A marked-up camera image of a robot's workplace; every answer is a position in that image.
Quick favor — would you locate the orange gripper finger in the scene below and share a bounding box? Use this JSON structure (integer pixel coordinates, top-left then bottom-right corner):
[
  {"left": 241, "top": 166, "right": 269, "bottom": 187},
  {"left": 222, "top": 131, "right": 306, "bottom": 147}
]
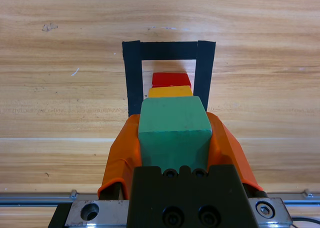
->
[
  {"left": 97, "top": 112, "right": 143, "bottom": 201},
  {"left": 206, "top": 111, "right": 267, "bottom": 198}
]

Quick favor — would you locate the green wooden block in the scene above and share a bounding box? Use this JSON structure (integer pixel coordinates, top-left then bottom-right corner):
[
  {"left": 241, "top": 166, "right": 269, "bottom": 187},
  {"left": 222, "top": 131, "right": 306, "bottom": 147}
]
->
[{"left": 137, "top": 95, "right": 213, "bottom": 174}]

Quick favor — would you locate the yellow wooden block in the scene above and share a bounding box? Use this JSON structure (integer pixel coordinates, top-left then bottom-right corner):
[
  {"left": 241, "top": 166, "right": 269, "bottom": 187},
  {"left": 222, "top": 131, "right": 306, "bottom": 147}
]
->
[{"left": 147, "top": 85, "right": 194, "bottom": 99}]

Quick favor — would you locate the red wooden block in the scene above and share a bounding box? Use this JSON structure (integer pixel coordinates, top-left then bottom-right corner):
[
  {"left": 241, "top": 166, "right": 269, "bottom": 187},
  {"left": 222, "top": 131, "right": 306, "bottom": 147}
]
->
[{"left": 151, "top": 72, "right": 192, "bottom": 88}]

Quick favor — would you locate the black tape square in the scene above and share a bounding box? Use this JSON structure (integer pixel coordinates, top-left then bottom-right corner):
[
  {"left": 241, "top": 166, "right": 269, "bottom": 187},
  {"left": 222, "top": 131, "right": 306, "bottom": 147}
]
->
[{"left": 121, "top": 39, "right": 216, "bottom": 119}]

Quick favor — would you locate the grey aluminium rail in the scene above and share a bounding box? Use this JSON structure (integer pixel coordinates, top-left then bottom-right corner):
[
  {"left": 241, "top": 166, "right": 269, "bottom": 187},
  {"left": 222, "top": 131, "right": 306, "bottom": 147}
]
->
[{"left": 0, "top": 188, "right": 320, "bottom": 208}]

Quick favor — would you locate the thick black cable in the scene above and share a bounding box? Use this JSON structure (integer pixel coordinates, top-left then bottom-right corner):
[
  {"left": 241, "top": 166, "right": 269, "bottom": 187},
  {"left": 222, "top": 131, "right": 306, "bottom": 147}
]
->
[{"left": 291, "top": 216, "right": 320, "bottom": 225}]

